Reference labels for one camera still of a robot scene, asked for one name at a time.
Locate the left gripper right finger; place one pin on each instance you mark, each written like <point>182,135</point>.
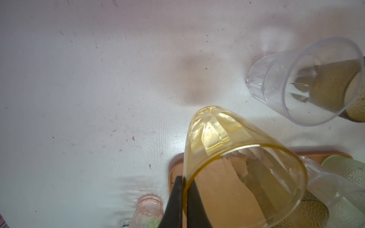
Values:
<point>196,215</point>

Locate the brown plastic tray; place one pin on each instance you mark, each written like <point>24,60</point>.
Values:
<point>261,187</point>

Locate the brown glass back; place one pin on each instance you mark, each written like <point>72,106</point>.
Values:
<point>339,88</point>

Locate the clear glass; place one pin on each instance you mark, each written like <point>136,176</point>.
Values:
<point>282,80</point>
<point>344,199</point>

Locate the yellow glass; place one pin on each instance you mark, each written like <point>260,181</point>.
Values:
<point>219,142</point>

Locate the small pale green glass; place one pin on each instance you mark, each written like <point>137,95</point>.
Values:
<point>352,170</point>

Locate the pink glass left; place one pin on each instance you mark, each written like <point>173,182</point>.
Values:
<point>148,214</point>

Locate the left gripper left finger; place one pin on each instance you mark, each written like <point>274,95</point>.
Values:
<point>173,215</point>

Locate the dark olive glass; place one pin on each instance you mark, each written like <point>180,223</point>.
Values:
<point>282,198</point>

